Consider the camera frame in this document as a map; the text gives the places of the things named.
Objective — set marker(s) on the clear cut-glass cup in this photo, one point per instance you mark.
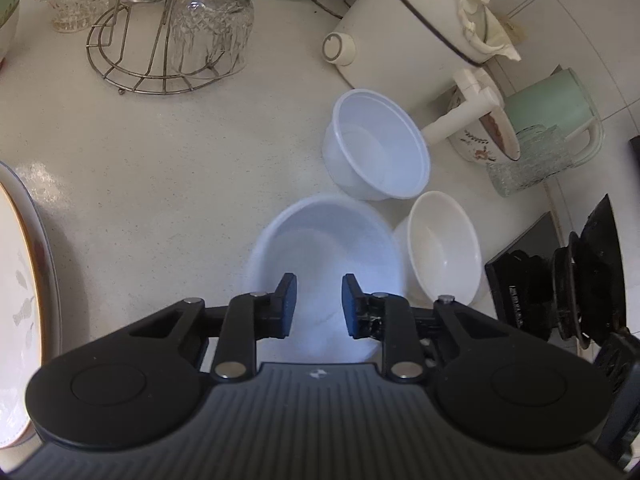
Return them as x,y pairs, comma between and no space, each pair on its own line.
210,25

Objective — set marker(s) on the white electric cooker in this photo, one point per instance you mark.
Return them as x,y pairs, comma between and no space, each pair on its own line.
400,20

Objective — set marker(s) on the pale green kettle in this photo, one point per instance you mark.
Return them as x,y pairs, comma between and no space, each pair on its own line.
550,105

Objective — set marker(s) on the white plastic bowl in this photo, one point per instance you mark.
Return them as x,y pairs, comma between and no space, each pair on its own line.
325,240
375,145

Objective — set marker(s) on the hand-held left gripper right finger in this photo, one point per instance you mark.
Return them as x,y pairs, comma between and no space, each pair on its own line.
350,305

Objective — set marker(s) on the white ceramic bowl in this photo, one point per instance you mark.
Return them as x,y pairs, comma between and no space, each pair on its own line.
440,245

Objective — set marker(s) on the floral ceramic mug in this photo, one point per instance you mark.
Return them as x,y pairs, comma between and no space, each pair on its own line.
475,147

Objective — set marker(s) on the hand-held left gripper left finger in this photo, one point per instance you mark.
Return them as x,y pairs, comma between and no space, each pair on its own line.
287,305

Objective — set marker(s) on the white rose-pattern plate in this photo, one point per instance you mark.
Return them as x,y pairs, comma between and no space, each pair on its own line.
50,280

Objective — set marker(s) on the clear ribbed glass mug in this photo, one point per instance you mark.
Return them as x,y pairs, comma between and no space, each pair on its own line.
530,165

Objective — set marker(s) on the white bowl with red foot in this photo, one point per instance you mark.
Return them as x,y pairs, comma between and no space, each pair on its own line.
7,30

